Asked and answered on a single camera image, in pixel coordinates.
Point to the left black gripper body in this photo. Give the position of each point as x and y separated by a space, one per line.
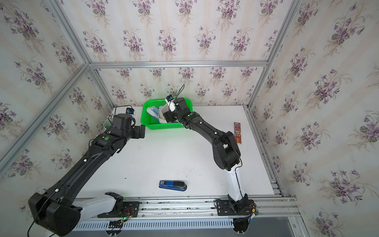
135 133

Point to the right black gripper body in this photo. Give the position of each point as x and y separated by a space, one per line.
170 115

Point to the white baseball cap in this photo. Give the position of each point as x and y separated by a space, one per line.
169 106

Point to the blue baseball cap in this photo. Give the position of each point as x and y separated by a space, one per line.
154 112

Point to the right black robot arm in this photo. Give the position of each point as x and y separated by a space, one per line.
226 153

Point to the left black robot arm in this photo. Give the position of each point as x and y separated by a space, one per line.
57 209

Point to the green plastic basket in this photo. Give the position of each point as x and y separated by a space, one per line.
150 122

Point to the mint green pencil cup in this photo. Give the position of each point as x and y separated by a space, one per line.
108 123

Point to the blue stapler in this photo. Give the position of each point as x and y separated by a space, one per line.
173 185

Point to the red bookmark strip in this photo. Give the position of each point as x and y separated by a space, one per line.
237 132

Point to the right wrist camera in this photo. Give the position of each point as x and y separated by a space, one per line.
169 98

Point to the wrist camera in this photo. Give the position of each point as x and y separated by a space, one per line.
130 111
169 98

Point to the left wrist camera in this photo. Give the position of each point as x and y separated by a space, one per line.
130 111

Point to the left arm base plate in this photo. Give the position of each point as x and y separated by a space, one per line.
127 209

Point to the aluminium front rail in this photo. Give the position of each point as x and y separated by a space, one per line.
202 207

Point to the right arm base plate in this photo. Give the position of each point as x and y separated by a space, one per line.
231 208

